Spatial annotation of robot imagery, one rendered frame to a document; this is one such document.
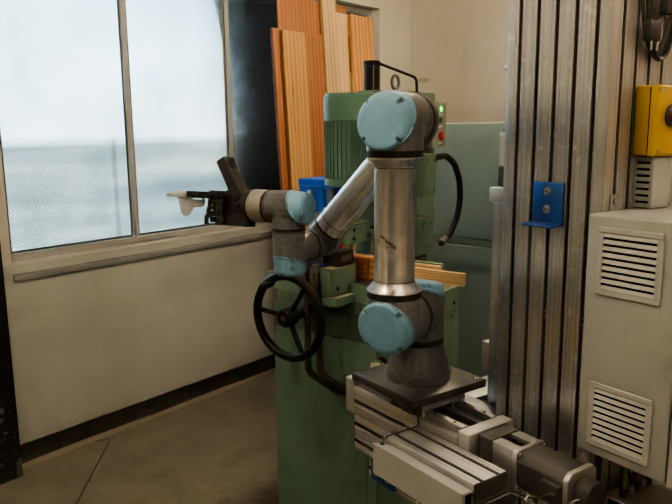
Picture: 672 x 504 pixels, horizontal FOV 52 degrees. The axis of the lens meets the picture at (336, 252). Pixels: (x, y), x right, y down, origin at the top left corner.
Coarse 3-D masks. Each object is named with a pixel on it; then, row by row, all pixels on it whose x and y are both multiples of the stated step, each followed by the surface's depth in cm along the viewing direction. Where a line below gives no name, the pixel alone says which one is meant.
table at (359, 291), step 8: (272, 272) 241; (360, 280) 225; (368, 280) 225; (280, 288) 240; (288, 288) 238; (296, 288) 236; (352, 288) 221; (360, 288) 219; (296, 296) 224; (336, 296) 217; (344, 296) 217; (352, 296) 220; (360, 296) 220; (328, 304) 216; (336, 304) 214; (344, 304) 217
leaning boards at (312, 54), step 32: (288, 0) 374; (320, 0) 390; (288, 32) 367; (320, 32) 394; (352, 32) 409; (288, 64) 369; (320, 64) 393; (352, 64) 411; (288, 96) 370; (320, 96) 394; (288, 128) 371; (320, 128) 396; (288, 160) 376; (320, 160) 397
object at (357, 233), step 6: (360, 222) 238; (366, 222) 240; (354, 228) 234; (360, 228) 237; (366, 228) 240; (348, 234) 233; (354, 234) 235; (360, 234) 238; (366, 234) 241; (342, 240) 235; (348, 240) 234; (354, 240) 235; (360, 240) 238; (366, 240) 241; (348, 246) 239
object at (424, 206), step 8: (432, 96) 254; (424, 152) 253; (432, 152) 258; (416, 200) 252; (424, 200) 256; (432, 200) 261; (416, 208) 252; (424, 208) 257; (432, 208) 262; (432, 216) 263; (432, 224) 263; (432, 232) 264; (432, 240) 264; (360, 248) 260; (368, 248) 257; (432, 248) 265; (432, 256) 266
